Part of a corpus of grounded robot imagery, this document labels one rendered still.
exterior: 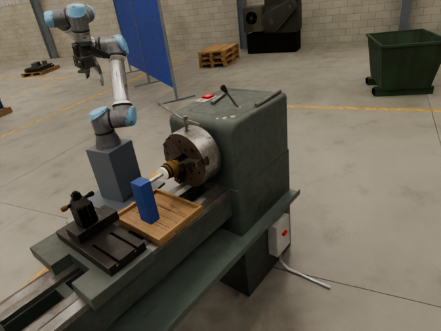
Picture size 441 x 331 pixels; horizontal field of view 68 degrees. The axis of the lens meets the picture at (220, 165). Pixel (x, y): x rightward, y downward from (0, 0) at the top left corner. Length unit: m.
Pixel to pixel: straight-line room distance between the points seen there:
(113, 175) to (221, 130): 0.75
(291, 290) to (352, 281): 0.42
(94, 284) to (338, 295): 1.61
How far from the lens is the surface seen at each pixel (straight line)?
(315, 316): 2.32
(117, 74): 2.05
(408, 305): 2.49
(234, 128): 1.67
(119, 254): 1.42
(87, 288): 1.41
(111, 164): 2.03
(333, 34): 11.49
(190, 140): 1.64
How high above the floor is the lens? 1.85
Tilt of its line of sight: 28 degrees down
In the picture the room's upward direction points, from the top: 8 degrees counter-clockwise
